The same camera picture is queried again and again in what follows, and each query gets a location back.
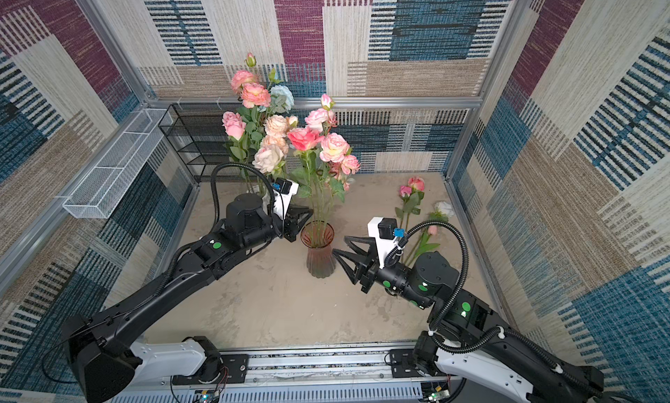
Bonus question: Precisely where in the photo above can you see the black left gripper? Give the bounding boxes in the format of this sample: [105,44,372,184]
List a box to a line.
[241,204,312,255]

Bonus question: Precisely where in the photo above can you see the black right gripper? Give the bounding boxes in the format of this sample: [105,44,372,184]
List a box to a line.
[332,236,432,310]

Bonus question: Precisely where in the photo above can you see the red ribbed glass vase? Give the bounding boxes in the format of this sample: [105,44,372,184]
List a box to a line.
[300,221,336,278]

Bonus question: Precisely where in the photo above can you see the cream white rose stem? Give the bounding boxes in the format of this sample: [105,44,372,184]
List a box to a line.
[252,145,290,180]

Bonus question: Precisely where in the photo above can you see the bright magenta rose stem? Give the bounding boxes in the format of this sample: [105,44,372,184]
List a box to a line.
[396,185,414,227]

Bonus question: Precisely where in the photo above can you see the large blush pink rose stem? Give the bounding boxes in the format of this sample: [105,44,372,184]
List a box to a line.
[261,134,290,156]

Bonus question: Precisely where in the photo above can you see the dark pink rose stem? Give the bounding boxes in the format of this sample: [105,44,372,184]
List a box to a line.
[288,127,325,232]

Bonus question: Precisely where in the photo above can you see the white and pale blue rose stem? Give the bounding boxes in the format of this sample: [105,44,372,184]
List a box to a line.
[265,69,295,120]

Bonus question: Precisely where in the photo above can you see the pink peony double stem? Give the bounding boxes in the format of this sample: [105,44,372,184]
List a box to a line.
[230,53,270,165]

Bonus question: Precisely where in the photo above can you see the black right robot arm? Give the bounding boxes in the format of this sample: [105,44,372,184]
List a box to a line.
[333,237,605,402]

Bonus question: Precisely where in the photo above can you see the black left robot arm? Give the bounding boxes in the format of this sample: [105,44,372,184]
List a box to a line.
[61,194,313,402]

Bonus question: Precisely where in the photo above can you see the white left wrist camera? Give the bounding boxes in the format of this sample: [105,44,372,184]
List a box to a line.
[271,178,299,220]

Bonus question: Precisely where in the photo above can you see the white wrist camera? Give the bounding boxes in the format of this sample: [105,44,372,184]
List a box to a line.
[367,217,405,269]
[271,178,299,220]

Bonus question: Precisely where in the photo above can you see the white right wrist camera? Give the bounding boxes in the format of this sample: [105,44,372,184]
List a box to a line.
[367,217,405,269]

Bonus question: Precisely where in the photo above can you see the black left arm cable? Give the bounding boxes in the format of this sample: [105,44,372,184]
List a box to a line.
[151,161,286,299]

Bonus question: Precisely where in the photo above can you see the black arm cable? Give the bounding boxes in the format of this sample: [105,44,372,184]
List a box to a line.
[151,161,286,299]
[384,219,603,403]

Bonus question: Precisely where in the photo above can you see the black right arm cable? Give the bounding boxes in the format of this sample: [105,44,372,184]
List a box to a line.
[384,219,603,403]

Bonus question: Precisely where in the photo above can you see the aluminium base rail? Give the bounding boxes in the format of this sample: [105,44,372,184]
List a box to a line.
[114,341,533,402]

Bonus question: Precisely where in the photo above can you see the black wire mesh shelf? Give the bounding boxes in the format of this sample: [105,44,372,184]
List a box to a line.
[159,103,241,182]

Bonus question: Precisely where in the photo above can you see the white wire mesh basket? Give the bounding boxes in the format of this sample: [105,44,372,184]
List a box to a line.
[63,108,165,219]

